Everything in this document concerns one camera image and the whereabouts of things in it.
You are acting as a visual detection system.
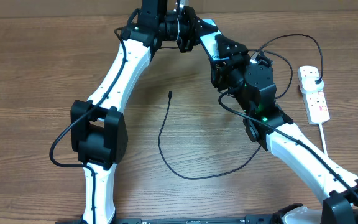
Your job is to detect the Samsung Galaxy smartphone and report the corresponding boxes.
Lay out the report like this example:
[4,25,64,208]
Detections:
[200,19,223,62]

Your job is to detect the black USB charging cable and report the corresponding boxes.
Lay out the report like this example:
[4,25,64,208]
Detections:
[158,34,324,180]

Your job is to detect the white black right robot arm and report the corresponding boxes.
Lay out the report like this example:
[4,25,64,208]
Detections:
[214,34,358,223]

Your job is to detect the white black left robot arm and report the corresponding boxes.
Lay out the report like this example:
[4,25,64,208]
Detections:
[49,1,218,223]

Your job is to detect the white charger plug adapter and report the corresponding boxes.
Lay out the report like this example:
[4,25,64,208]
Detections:
[300,77,324,94]

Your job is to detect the white power strip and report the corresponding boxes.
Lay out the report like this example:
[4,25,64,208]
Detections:
[298,65,330,125]

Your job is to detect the white power strip cord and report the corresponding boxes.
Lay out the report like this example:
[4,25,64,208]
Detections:
[318,123,329,156]

